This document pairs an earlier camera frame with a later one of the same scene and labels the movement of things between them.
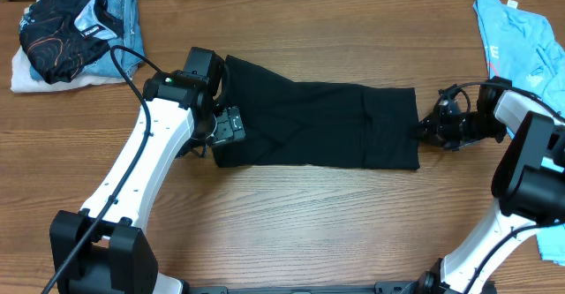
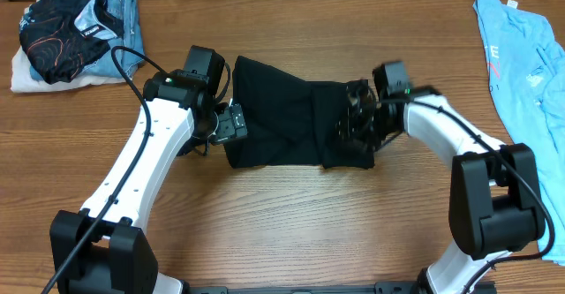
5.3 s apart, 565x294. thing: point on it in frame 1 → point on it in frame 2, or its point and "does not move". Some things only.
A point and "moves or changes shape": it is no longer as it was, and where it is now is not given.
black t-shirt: [317, 124] moves or changes shape
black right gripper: [436, 124] → [352, 137]
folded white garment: [23, 82] does not move
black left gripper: [231, 125] does not move
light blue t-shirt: [521, 46] does not move
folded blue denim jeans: [125, 5] does not move
